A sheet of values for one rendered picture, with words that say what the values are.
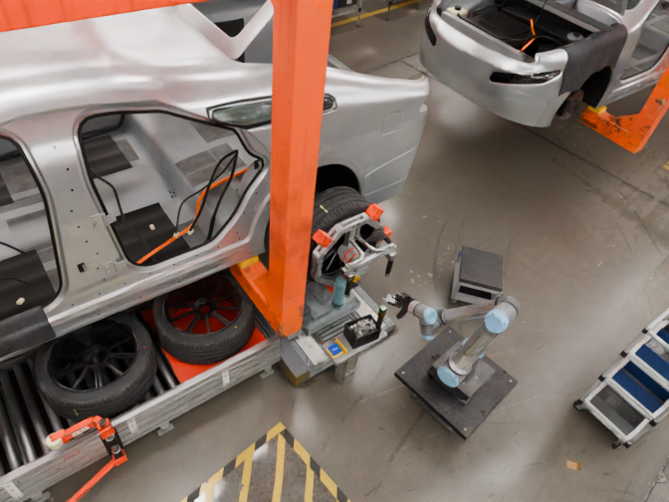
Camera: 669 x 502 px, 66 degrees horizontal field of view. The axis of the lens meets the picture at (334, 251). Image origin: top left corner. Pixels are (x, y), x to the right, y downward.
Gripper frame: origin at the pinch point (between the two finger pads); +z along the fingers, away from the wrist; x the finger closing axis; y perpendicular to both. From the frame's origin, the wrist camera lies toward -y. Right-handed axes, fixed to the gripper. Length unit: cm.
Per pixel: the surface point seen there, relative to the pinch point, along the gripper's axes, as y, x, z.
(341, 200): 59, 25, 30
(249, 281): -1, 67, 62
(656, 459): -87, -143, -137
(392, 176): 71, -42, 52
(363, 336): -22.9, 17.7, -0.3
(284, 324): -17, 63, 25
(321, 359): -60, 14, 41
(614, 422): -65, -120, -113
